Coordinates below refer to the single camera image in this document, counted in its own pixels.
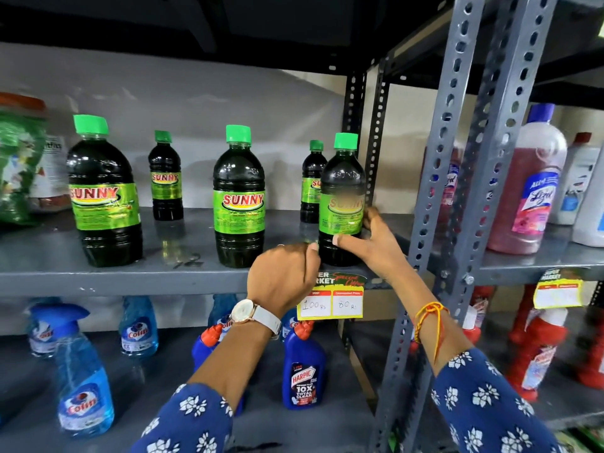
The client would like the person's left hand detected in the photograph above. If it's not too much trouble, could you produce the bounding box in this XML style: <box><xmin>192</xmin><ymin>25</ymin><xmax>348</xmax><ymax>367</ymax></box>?
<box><xmin>246</xmin><ymin>242</ymin><xmax>322</xmax><ymax>319</ymax></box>

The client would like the person's right hand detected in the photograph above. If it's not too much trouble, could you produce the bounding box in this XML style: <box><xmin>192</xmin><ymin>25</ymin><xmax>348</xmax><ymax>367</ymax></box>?
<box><xmin>332</xmin><ymin>206</ymin><xmax>412</xmax><ymax>285</ymax></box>

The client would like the dark cleaner bottle green cap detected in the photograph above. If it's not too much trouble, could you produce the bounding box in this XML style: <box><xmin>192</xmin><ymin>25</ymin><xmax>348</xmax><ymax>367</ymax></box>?
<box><xmin>318</xmin><ymin>132</ymin><xmax>367</xmax><ymax>268</ymax></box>

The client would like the person's right forearm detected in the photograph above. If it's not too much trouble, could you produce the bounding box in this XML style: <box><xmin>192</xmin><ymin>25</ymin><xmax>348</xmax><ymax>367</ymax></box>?
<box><xmin>386</xmin><ymin>271</ymin><xmax>567</xmax><ymax>453</ymax></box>

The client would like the person's left forearm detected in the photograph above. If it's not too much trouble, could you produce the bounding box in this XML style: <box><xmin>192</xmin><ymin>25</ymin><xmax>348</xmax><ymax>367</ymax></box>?
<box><xmin>131</xmin><ymin>320</ymin><xmax>280</xmax><ymax>453</ymax></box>

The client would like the yellow price tag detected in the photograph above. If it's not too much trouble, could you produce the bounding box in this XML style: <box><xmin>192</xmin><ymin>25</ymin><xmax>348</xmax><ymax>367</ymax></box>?
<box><xmin>297</xmin><ymin>271</ymin><xmax>367</xmax><ymax>322</ymax></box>
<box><xmin>533</xmin><ymin>268</ymin><xmax>585</xmax><ymax>310</ymax></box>

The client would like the small dark cleaner bottle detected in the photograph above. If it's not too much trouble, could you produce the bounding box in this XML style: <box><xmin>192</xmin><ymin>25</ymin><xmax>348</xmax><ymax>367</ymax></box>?
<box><xmin>299</xmin><ymin>140</ymin><xmax>328</xmax><ymax>224</ymax></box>
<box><xmin>148</xmin><ymin>130</ymin><xmax>185</xmax><ymax>221</ymax></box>

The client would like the blue toilet cleaner bottle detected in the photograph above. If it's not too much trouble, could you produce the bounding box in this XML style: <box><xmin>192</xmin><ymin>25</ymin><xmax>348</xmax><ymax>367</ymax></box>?
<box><xmin>280</xmin><ymin>307</ymin><xmax>299</xmax><ymax>341</ymax></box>
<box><xmin>191</xmin><ymin>324</ymin><xmax>245</xmax><ymax>417</ymax></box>
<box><xmin>282</xmin><ymin>320</ymin><xmax>327</xmax><ymax>411</ymax></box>

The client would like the large dark cleaner bottle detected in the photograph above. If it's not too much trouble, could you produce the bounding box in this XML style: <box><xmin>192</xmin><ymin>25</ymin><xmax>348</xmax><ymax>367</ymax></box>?
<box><xmin>212</xmin><ymin>125</ymin><xmax>266</xmax><ymax>269</ymax></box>
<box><xmin>67</xmin><ymin>114</ymin><xmax>143</xmax><ymax>268</ymax></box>

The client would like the blue glass cleaner spray bottle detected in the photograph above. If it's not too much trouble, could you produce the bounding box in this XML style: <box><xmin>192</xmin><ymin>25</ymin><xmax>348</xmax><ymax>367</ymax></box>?
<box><xmin>25</xmin><ymin>297</ymin><xmax>63</xmax><ymax>359</ymax></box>
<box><xmin>207</xmin><ymin>294</ymin><xmax>239</xmax><ymax>335</ymax></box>
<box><xmin>118</xmin><ymin>296</ymin><xmax>159</xmax><ymax>358</ymax></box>
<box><xmin>28</xmin><ymin>304</ymin><xmax>115</xmax><ymax>438</ymax></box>

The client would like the pink floor cleaner bottle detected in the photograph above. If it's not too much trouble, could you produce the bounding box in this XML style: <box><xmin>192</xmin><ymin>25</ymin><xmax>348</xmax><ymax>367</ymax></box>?
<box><xmin>422</xmin><ymin>140</ymin><xmax>467</xmax><ymax>224</ymax></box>
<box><xmin>486</xmin><ymin>103</ymin><xmax>568</xmax><ymax>255</ymax></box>

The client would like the red toilet cleaner bottle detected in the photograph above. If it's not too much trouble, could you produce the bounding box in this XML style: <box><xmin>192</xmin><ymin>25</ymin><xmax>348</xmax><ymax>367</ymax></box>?
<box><xmin>577</xmin><ymin>310</ymin><xmax>604</xmax><ymax>390</ymax></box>
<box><xmin>507</xmin><ymin>284</ymin><xmax>540</xmax><ymax>346</ymax></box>
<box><xmin>461</xmin><ymin>285</ymin><xmax>496</xmax><ymax>345</ymax></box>
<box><xmin>506</xmin><ymin>307</ymin><xmax>570</xmax><ymax>402</ymax></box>

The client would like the grey metal shelf rack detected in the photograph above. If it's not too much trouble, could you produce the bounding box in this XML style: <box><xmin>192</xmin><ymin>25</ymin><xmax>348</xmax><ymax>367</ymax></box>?
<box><xmin>368</xmin><ymin>0</ymin><xmax>604</xmax><ymax>453</ymax></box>
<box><xmin>0</xmin><ymin>0</ymin><xmax>394</xmax><ymax>453</ymax></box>

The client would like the white bottle red cap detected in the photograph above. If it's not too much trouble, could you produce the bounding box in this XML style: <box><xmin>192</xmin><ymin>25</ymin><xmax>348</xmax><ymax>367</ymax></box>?
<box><xmin>549</xmin><ymin>132</ymin><xmax>601</xmax><ymax>226</ymax></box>

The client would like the white plastic bottle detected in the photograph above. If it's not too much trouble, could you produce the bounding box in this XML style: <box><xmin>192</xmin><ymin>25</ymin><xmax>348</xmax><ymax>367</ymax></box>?
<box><xmin>571</xmin><ymin>145</ymin><xmax>604</xmax><ymax>249</ymax></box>

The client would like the white labelled jar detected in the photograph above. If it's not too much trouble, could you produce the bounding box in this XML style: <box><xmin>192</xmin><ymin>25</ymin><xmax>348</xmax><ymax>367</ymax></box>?
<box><xmin>29</xmin><ymin>134</ymin><xmax>72</xmax><ymax>213</ymax></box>

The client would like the green jar orange lid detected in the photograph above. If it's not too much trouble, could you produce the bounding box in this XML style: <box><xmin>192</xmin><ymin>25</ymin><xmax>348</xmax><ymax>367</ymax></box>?
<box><xmin>0</xmin><ymin>92</ymin><xmax>49</xmax><ymax>226</ymax></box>

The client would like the white strap wristwatch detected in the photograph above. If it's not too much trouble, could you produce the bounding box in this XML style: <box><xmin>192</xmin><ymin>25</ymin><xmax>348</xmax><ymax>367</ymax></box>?
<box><xmin>230</xmin><ymin>299</ymin><xmax>283</xmax><ymax>339</ymax></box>

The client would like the orange thread bracelet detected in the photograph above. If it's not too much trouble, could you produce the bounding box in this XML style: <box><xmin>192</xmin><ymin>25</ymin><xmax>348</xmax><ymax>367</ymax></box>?
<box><xmin>413</xmin><ymin>302</ymin><xmax>450</xmax><ymax>365</ymax></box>

